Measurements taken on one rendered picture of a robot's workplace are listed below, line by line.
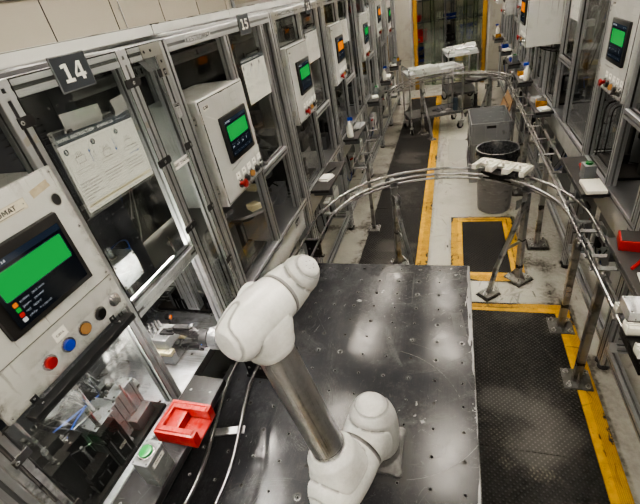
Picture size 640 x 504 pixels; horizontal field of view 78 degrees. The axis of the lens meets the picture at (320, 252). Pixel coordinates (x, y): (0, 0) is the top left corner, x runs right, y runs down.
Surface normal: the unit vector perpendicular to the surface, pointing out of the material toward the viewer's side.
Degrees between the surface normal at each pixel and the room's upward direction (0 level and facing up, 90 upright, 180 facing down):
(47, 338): 90
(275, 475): 0
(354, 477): 71
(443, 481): 0
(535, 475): 0
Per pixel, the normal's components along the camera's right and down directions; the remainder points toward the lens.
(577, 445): -0.17, -0.83
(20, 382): 0.95, 0.00
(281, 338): 0.74, 0.07
